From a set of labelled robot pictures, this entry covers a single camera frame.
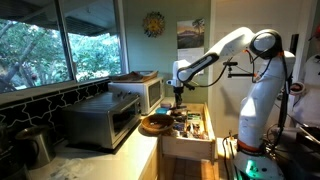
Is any blue plastic container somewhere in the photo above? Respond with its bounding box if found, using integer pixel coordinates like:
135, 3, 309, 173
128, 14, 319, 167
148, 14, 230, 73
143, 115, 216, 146
155, 106, 170, 115

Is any dark countertop appliance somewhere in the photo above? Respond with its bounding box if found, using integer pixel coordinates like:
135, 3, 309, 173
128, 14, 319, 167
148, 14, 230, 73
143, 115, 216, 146
0, 121, 31, 180

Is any sun shaped wall decoration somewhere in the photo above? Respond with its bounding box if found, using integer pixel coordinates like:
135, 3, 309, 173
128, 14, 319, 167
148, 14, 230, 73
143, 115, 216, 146
143, 11, 166, 38

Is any black floor cable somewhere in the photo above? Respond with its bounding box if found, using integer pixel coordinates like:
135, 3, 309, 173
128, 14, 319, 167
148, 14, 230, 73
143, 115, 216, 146
221, 133, 239, 180

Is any open wooden drawer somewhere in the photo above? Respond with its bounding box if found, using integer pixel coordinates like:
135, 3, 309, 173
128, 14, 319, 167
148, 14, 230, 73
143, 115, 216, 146
160, 102, 217, 163

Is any brown tray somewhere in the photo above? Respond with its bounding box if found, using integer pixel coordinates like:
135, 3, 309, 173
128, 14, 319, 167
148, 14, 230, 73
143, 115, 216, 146
109, 70, 159, 84

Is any metal kettle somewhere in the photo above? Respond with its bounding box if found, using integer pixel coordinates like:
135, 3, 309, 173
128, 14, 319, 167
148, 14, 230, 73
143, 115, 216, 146
14, 124, 56, 168

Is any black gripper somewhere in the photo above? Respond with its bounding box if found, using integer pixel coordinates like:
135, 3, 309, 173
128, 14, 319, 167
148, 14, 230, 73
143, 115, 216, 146
172, 85, 185, 108

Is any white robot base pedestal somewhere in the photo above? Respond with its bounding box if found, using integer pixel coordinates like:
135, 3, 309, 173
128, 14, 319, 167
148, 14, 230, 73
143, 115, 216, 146
233, 149, 286, 180

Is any black robot wrist cable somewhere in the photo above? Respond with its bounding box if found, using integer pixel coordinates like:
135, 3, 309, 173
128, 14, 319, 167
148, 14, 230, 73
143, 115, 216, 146
185, 53, 235, 90

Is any white microwave oven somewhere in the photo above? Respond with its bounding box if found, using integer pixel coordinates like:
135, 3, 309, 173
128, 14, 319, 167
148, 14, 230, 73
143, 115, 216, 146
108, 77, 166, 116

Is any wooden bowl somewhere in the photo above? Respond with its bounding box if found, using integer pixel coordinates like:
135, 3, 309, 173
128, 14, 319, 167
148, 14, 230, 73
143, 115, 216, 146
141, 114, 175, 135

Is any dark cluttered side table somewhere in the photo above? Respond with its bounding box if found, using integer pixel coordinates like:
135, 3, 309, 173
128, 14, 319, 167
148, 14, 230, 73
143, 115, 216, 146
271, 123, 320, 180

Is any black camera stand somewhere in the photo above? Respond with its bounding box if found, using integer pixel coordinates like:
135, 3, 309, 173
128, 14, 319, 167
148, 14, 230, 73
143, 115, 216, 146
223, 33, 300, 128

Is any window with dark frame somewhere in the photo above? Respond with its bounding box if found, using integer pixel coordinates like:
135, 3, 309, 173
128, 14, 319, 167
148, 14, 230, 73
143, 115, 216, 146
0, 0, 130, 95

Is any black cable bundle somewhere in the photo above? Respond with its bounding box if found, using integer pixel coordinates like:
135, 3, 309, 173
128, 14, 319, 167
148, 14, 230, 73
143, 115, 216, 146
265, 53, 300, 160

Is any wall calendar with landscape photo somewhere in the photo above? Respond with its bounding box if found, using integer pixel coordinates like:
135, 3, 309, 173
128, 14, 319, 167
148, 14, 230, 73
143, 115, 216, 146
176, 18, 206, 76

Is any stainless steel toaster oven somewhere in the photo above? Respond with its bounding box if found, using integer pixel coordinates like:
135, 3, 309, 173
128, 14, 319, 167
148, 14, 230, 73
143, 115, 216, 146
61, 91, 143, 150

